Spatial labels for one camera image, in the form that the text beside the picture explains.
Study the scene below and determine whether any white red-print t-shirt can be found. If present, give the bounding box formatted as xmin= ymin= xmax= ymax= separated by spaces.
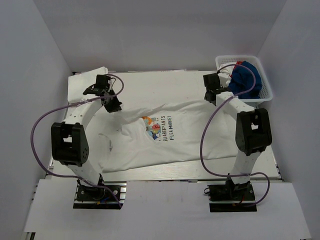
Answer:
xmin=218 ymin=61 xmax=243 ymax=87

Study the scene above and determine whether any blue t-shirt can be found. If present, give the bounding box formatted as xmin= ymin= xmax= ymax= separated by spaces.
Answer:
xmin=228 ymin=61 xmax=262 ymax=99

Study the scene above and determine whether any white cartoon-print t-shirt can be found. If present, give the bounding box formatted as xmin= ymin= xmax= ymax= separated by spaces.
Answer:
xmin=99 ymin=100 xmax=238 ymax=173

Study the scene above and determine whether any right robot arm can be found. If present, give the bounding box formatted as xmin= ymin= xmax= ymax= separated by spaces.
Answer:
xmin=203 ymin=73 xmax=272 ymax=200

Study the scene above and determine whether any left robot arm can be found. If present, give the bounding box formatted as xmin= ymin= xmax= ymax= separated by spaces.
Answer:
xmin=51 ymin=74 xmax=124 ymax=200

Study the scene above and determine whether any folded white t-shirt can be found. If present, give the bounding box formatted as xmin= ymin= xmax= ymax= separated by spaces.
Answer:
xmin=67 ymin=66 xmax=108 ymax=104

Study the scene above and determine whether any white plastic basket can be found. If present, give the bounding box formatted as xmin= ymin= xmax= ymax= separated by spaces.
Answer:
xmin=215 ymin=55 xmax=273 ymax=105

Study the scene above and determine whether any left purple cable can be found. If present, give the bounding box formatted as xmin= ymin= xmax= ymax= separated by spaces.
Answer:
xmin=30 ymin=73 xmax=125 ymax=210

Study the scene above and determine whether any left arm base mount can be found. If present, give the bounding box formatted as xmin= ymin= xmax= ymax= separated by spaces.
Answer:
xmin=73 ymin=180 xmax=127 ymax=210

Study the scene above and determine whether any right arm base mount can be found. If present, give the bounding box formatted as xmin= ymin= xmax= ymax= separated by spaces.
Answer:
xmin=203 ymin=179 xmax=257 ymax=213

